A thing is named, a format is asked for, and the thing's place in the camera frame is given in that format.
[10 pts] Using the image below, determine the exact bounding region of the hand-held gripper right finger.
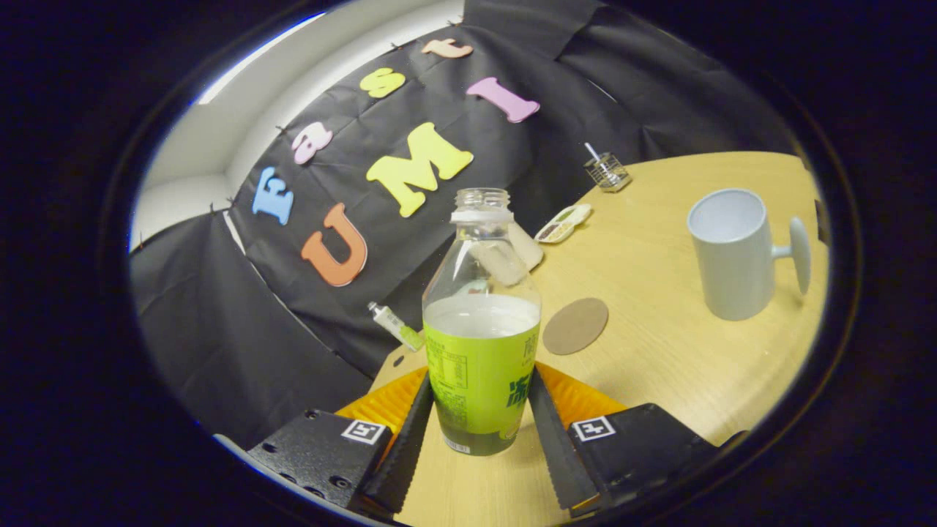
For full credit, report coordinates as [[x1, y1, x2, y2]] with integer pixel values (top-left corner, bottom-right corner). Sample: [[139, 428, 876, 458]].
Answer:
[[529, 362, 722, 517]]

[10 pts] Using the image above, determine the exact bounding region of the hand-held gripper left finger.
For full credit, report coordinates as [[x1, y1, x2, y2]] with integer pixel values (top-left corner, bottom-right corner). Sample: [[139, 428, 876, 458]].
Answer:
[[245, 366, 434, 517]]

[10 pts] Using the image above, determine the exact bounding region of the green label juice bottle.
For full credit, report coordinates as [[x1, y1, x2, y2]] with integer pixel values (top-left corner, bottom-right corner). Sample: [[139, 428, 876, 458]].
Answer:
[[422, 187, 542, 457]]

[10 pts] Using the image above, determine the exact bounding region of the round brown coaster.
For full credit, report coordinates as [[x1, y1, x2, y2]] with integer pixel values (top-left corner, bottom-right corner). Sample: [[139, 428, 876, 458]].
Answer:
[[542, 296, 610, 356]]

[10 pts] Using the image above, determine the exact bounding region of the white cup with handle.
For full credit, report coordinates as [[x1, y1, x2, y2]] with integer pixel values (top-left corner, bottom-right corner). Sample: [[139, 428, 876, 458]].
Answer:
[[687, 188, 812, 322]]

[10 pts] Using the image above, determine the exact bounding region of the small white green bottle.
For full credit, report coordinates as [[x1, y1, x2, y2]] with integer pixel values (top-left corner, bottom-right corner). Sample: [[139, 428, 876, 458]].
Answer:
[[367, 302, 425, 352]]

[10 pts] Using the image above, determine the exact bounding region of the wooden table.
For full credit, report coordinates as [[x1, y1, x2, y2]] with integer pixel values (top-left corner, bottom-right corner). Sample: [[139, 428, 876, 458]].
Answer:
[[370, 152, 832, 527]]

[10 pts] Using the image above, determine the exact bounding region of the black backdrop cloth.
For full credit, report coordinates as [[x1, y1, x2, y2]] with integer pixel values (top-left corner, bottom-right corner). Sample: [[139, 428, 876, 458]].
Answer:
[[130, 0, 802, 451]]

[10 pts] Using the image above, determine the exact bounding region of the white toaster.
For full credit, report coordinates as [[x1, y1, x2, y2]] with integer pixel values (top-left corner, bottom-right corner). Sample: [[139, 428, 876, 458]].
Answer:
[[505, 222, 545, 272]]

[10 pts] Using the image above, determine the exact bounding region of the white divided tray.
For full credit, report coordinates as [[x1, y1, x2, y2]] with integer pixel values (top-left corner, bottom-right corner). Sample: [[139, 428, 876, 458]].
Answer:
[[534, 203, 593, 244]]

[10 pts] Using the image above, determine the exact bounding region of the wire mesh holder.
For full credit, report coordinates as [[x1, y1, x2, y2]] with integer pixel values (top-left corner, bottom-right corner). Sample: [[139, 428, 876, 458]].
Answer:
[[583, 152, 632, 193]]

